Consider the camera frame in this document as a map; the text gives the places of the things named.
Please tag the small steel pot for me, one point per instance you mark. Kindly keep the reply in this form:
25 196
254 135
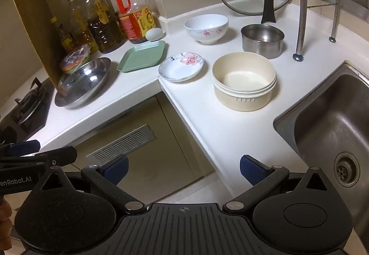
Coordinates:
262 41

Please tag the white egg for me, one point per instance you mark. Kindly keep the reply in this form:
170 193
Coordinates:
154 34

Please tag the grey vent grille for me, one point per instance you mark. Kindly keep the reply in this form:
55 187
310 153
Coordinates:
121 142

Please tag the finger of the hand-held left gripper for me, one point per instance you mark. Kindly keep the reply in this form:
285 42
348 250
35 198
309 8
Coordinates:
24 147
57 154

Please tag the brown partition board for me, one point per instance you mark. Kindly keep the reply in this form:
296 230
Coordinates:
31 13

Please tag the steel dish rack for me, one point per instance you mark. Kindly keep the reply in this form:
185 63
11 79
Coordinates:
302 13

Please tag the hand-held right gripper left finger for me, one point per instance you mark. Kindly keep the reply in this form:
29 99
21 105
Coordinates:
115 170

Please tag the yellow oil bottle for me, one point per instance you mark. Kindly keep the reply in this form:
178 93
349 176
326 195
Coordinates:
79 24

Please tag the large dark oil jug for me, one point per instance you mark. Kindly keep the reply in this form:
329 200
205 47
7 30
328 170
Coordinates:
103 30

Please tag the steel basin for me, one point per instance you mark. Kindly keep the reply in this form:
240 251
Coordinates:
83 82

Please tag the white floral bowl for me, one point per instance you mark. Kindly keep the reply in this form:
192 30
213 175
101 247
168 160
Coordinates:
206 28

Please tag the sink drain strainer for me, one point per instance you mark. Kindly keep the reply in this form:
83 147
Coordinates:
346 169

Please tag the gas stove burner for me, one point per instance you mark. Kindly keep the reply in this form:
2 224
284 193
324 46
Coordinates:
26 108

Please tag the red label vinegar bottle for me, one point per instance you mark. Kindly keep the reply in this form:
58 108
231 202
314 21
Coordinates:
135 18

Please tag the yellow cap bottle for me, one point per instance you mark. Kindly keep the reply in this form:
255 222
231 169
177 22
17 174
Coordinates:
62 40

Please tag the person's left hand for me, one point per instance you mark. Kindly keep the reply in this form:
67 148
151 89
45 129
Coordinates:
4 214

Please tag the cream plastic bowl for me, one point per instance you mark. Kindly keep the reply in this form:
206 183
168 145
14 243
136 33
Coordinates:
245 103
245 70

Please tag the beige cabinet door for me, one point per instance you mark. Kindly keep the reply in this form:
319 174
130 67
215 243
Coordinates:
167 157

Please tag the green square tray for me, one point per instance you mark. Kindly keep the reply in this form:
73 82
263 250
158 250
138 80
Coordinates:
142 56

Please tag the steel sink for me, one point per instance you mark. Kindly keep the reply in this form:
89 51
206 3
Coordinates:
331 128

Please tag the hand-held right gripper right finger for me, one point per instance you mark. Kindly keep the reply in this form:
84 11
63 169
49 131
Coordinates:
253 170

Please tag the white floral plate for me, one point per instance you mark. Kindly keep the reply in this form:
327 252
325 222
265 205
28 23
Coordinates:
180 68

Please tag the plastic-wrapped colourful bowls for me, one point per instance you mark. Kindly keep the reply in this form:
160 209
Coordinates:
75 59

